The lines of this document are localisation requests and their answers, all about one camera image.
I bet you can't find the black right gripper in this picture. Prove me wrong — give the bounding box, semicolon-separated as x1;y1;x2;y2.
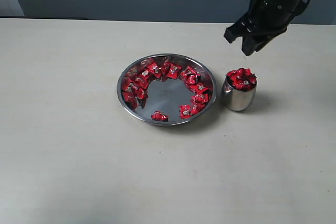
224;0;310;56

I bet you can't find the red candy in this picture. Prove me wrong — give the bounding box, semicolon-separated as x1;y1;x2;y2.
122;92;137;103
236;68;257;83
188;82;209;94
180;66;197;81
179;104;193;119
191;93;209;104
151;111;169;122
147;62;162;79
226;70;239;85
236;80;257;91

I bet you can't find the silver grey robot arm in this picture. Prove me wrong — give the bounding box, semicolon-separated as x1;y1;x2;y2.
224;0;311;56

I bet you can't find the stainless steel cup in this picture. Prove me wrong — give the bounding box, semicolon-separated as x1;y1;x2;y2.
220;77;257;112

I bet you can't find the round stainless steel plate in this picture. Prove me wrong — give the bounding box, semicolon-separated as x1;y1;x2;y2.
117;54;217;126

